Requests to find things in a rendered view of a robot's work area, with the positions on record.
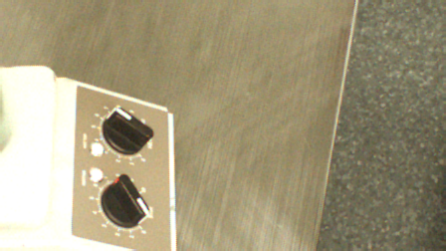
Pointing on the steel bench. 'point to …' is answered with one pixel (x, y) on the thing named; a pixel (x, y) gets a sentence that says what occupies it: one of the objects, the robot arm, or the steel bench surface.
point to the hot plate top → (29, 147)
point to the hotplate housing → (64, 144)
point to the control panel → (97, 110)
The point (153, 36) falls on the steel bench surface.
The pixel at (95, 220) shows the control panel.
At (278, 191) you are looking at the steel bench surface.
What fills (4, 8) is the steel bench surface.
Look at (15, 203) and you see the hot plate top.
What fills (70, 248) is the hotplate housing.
